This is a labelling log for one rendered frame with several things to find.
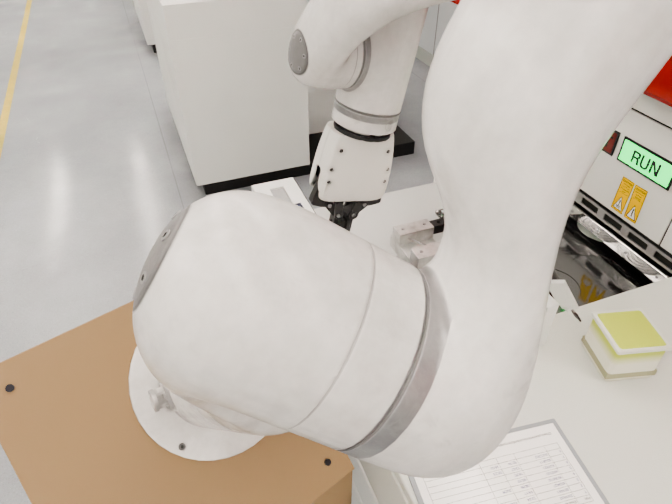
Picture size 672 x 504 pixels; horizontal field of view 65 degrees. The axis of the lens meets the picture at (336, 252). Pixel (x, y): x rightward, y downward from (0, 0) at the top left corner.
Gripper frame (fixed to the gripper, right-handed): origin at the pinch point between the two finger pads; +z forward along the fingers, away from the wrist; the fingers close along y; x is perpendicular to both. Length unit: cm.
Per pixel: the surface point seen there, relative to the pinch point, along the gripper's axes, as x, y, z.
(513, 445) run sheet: 32.1, -13.3, 12.0
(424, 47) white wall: -332, -222, 55
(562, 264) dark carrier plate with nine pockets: 0, -50, 11
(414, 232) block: -18.4, -27.7, 15.2
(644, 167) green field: 1, -57, -10
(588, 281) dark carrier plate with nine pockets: 6, -51, 11
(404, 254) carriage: -15.9, -25.1, 18.8
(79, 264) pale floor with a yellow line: -156, 41, 122
